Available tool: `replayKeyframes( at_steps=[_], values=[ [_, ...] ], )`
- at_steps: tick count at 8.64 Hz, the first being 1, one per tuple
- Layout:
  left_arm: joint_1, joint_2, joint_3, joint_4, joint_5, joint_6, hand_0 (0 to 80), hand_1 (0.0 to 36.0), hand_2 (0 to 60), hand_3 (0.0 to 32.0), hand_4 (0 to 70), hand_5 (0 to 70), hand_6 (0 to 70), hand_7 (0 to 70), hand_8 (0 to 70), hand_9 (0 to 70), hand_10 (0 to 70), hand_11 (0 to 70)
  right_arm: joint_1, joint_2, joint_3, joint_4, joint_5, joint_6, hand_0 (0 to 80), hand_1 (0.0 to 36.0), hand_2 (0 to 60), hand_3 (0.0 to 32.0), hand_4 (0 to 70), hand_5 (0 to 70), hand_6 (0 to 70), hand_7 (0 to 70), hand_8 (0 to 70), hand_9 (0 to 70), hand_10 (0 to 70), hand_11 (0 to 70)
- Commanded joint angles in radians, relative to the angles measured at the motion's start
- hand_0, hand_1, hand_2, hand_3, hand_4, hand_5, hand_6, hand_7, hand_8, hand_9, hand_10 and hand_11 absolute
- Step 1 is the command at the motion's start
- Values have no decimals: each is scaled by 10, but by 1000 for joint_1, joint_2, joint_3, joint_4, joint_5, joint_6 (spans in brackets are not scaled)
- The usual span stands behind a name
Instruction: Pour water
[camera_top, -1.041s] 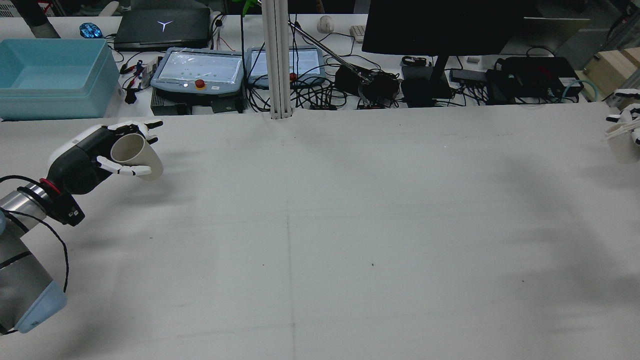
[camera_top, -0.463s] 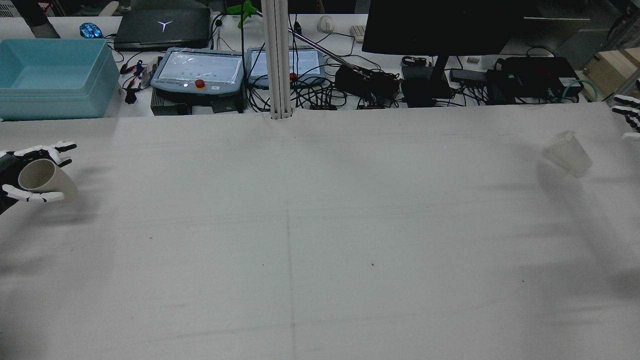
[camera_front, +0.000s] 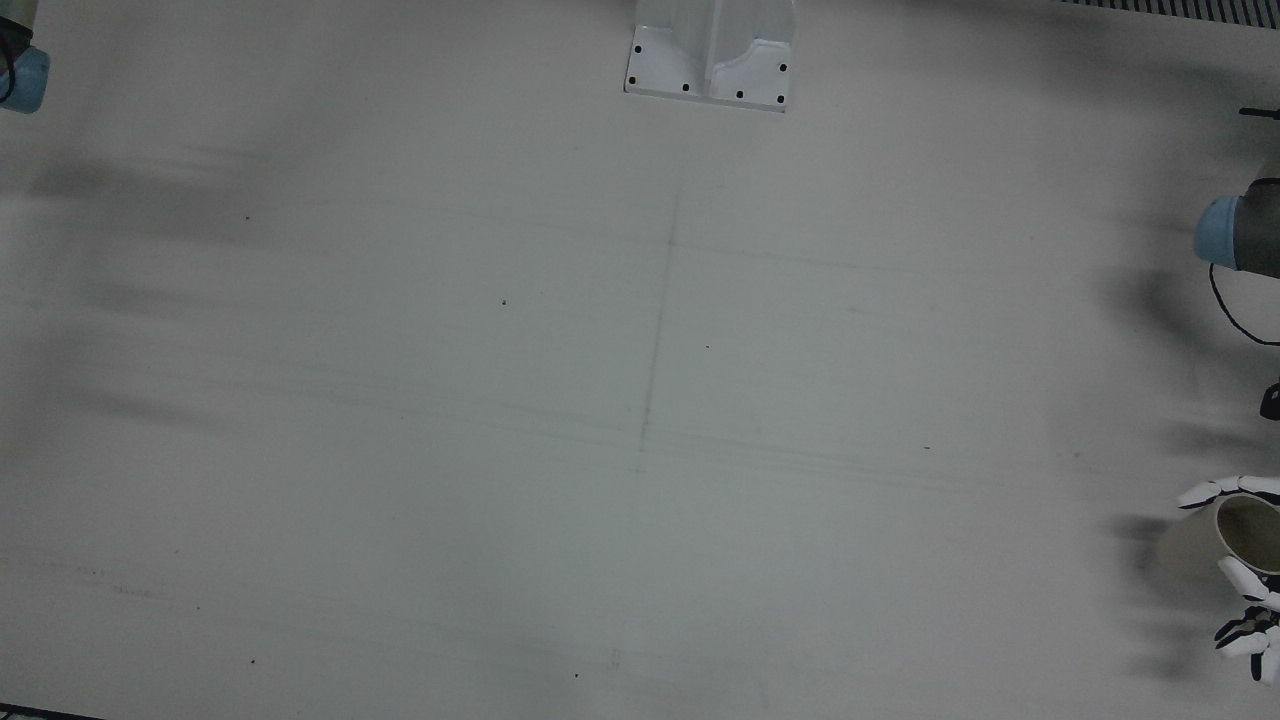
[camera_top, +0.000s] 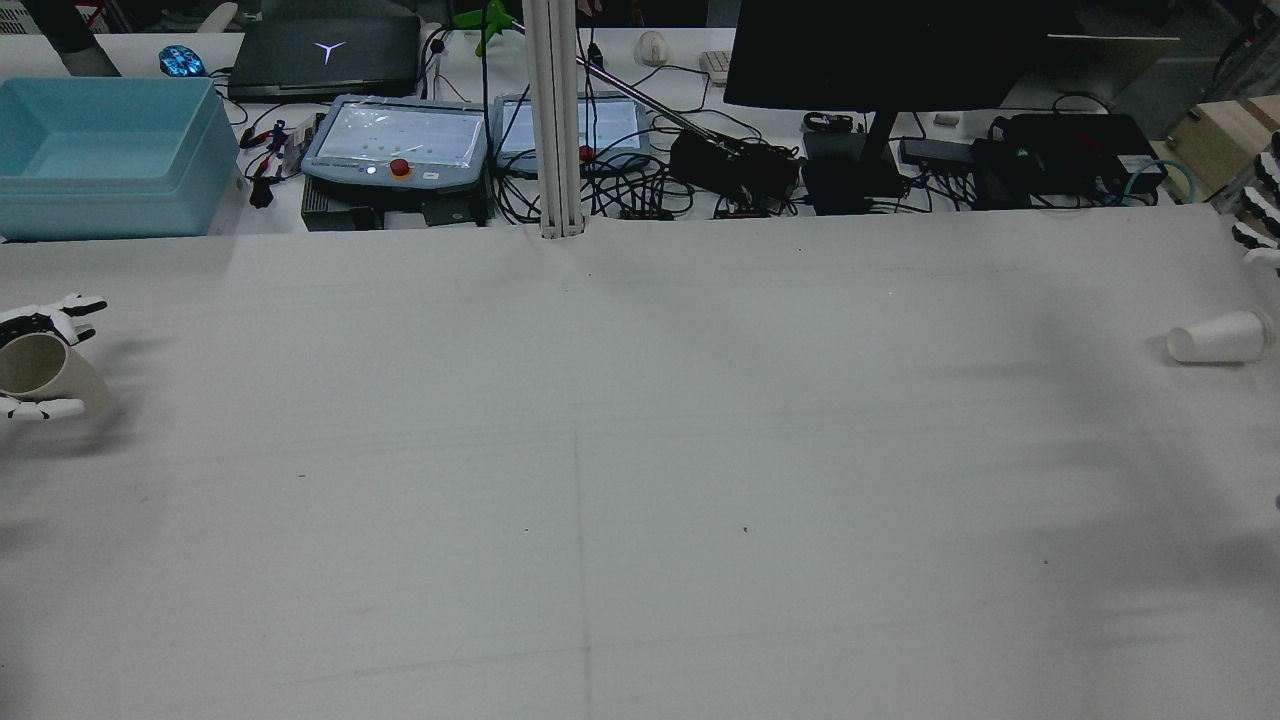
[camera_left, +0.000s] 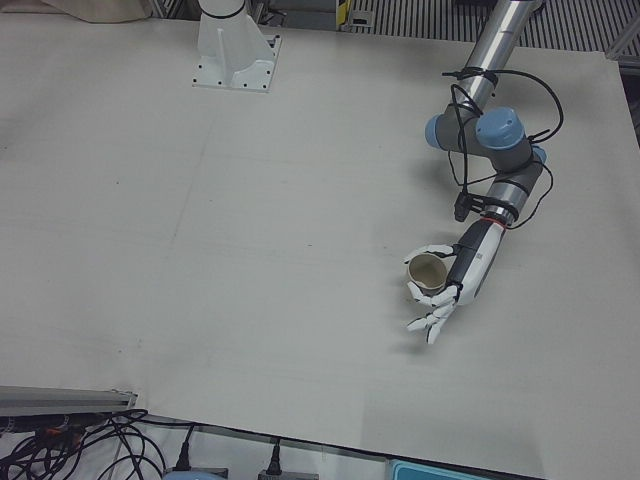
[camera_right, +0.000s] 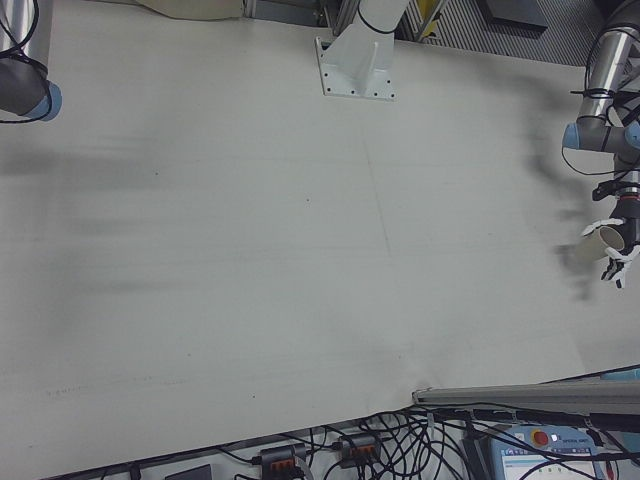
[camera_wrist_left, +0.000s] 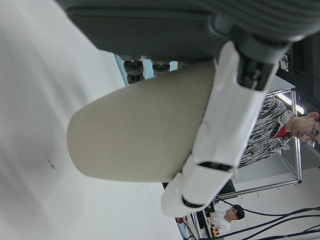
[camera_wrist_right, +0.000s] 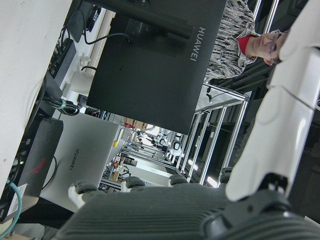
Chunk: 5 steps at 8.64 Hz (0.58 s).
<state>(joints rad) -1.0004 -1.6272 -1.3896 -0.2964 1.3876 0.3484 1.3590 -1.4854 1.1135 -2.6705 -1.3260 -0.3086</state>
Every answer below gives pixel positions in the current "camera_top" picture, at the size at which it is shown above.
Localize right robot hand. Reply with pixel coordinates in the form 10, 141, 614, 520
1230, 128, 1280, 274

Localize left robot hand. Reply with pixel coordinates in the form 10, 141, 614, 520
0, 293, 109, 422

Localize beige paper cup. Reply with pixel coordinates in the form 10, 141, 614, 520
0, 332, 114, 417

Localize wooden box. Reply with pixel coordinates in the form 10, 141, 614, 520
1164, 94, 1280, 203

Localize white ribbed plastic cup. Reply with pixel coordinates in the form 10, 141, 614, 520
1165, 307, 1277, 365

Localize light blue plastic bin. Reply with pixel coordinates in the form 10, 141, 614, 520
0, 77, 238, 242

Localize black computer with red logo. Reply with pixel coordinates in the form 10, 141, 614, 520
974, 112, 1167, 208

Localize red black clip leads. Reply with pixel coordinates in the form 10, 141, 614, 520
239, 118, 302, 183

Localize black flat case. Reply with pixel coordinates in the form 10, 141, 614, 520
299, 184, 492, 232

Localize dark grey dock box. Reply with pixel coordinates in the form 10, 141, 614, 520
899, 137, 975, 167

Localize black laptop with y logo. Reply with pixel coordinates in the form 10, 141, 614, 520
227, 14, 424, 102

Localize teach pendant with red button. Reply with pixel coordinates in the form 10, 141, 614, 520
490, 92, 653, 181
299, 94, 492, 197

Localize black huawei monitor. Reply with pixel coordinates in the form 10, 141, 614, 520
723, 0, 1053, 217

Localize green plastic clamp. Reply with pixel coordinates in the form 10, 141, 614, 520
454, 0, 522, 57

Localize black power brick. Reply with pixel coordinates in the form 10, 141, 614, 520
667, 129, 802, 199

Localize metal rod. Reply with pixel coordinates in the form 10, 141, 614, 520
574, 54, 747, 157

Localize teal cable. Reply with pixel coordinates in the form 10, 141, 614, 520
1124, 158, 1197, 207

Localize aluminium profile post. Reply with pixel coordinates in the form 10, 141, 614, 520
521, 0, 587, 241

